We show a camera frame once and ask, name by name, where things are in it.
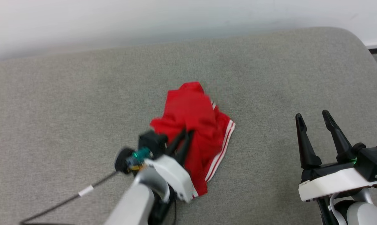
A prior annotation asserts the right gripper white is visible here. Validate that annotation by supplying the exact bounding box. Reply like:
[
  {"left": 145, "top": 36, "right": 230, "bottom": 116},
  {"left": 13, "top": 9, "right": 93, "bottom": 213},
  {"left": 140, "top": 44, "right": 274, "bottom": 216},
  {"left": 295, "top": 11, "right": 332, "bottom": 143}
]
[{"left": 295, "top": 110, "right": 377, "bottom": 202}]

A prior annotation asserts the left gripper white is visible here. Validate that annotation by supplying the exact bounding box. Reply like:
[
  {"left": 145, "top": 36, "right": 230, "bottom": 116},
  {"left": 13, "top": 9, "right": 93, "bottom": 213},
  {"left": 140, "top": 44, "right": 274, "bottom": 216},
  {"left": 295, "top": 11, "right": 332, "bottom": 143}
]
[{"left": 144, "top": 128, "right": 196, "bottom": 203}]

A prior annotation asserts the red basketball jersey white trim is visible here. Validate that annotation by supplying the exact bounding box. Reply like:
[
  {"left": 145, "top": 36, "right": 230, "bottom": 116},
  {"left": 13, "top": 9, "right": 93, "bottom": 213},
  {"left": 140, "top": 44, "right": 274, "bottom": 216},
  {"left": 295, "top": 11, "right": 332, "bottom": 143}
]
[{"left": 150, "top": 82, "right": 236, "bottom": 198}]

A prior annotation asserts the grey fabric sofa cushion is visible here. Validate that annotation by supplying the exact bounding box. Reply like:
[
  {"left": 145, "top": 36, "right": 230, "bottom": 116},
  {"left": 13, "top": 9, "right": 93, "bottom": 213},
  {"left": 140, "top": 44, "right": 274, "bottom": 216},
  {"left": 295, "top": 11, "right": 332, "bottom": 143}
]
[{"left": 0, "top": 27, "right": 377, "bottom": 225}]

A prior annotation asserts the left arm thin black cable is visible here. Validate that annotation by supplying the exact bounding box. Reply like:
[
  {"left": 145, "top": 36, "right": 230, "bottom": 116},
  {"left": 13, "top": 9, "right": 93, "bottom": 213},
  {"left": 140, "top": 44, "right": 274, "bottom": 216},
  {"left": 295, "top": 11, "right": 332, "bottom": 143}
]
[{"left": 149, "top": 192, "right": 177, "bottom": 225}]

